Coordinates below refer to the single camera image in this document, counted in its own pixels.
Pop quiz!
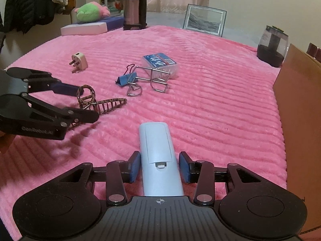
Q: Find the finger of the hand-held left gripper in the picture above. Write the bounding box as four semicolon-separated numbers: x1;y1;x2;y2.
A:
21;93;100;129
5;67;81;96

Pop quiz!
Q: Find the purple flat box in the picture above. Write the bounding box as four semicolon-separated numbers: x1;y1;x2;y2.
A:
75;17;124;32

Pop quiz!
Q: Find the black coat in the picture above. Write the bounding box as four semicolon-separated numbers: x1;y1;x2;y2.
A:
0;0;58;34

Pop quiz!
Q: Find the green plush toy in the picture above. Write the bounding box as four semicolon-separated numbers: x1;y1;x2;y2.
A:
74;2;112;22

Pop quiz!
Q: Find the brown patterned hair claw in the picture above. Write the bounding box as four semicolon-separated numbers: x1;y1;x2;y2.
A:
70;85;127;129

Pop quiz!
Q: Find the white flat box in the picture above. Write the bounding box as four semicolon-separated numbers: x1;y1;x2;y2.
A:
61;21;108;36

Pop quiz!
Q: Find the brown cardboard box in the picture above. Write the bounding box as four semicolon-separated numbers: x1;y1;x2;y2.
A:
272;43;321;234

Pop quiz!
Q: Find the silver wire frame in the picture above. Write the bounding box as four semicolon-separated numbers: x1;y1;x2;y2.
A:
130;66;171;94

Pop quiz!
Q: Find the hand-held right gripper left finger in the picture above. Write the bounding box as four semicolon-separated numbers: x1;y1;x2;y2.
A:
46;151;142;206

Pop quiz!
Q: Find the white remote control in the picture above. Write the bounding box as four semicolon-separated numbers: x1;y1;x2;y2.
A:
139;122;185;197

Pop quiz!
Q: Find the pink ribbed blanket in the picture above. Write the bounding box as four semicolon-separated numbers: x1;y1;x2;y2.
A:
0;25;287;241

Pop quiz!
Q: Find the pink thermos with black frame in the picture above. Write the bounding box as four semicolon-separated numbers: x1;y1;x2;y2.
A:
123;0;148;31

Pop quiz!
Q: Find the silver picture frame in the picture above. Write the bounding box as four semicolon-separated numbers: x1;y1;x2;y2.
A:
183;4;227;38

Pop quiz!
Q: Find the clear box with blue label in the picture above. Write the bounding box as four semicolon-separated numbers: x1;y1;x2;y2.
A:
142;53;180;79

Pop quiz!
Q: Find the maroon metal canister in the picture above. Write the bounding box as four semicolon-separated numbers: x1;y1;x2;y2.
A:
306;43;321;62

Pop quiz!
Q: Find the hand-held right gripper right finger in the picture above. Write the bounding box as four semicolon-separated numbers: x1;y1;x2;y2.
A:
179;152;274;206

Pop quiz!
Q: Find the beige plug adapter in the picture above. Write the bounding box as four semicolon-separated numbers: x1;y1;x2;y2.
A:
69;52;89;72

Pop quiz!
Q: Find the blue binder clip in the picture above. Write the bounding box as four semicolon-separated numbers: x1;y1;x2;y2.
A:
115;65;143;97

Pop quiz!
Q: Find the dark glass jar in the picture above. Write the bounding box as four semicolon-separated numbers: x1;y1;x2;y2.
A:
257;25;289;68

